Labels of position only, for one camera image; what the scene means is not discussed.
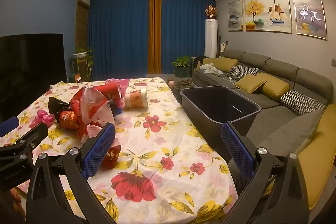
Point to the floral tablecloth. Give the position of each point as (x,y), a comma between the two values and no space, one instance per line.
(162,140)

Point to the sailboat and tree painting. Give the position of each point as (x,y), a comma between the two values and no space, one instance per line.
(267,12)

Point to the round red orange packet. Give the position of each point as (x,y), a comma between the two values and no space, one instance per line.
(67,120)

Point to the white standing air conditioner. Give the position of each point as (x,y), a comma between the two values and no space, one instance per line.
(211,37)

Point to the grey plastic bin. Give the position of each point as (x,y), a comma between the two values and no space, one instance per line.
(210,103)

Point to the large yellow cushion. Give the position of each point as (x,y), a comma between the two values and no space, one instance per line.
(320,161)

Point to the blue curtain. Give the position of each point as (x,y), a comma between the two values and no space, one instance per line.
(186,32)
(118,37)

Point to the white orange paper cup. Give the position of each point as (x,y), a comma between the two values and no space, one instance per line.
(136,99)

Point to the red paper cup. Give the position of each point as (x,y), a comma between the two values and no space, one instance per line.
(107,92)

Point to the yellow square cushion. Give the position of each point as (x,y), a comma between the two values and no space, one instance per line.
(277,85)
(248,85)

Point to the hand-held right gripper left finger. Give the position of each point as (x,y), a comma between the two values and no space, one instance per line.
(98,150)

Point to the black garment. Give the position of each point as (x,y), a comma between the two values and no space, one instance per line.
(199,60)

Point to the red printed wrapper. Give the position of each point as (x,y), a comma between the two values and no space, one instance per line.
(113,157)

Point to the orange curtain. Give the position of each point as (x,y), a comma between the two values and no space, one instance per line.
(155,32)

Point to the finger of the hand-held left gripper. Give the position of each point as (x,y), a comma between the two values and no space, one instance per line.
(31,136)
(9,125)

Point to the red and white plastic bag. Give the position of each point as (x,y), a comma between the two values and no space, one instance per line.
(92,108)

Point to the small grey landscape painting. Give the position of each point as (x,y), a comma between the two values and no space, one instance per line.
(235,16)

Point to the white clothes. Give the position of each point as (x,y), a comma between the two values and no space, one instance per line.
(211,68)

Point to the wooden wall panel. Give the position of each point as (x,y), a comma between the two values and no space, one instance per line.
(81,24)

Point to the long yellow cushion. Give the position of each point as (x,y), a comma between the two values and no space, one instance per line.
(220,63)

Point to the potted plant on stand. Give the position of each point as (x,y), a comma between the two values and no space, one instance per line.
(82,58)

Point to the orange flower arrangement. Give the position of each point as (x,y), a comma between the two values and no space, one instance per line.
(211,11)

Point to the potted plant in dark pot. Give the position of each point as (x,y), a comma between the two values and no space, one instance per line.
(181,66)

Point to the black plastic bag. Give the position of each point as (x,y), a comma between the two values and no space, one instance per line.
(57,107)

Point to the pink toy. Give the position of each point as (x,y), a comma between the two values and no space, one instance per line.
(172,82)

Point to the black white patterned cushion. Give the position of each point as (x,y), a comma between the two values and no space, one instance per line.
(302,102)
(242,72)

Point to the small blue wrapper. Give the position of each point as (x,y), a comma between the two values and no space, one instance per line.
(120,111)

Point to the black television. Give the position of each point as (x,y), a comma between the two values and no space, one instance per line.
(29,69)

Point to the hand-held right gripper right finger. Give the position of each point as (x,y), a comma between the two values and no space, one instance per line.
(236,146)

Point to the grey sectional sofa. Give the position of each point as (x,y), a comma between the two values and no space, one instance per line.
(283,69)

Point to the orange tissue box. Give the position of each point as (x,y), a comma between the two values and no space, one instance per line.
(77,78)

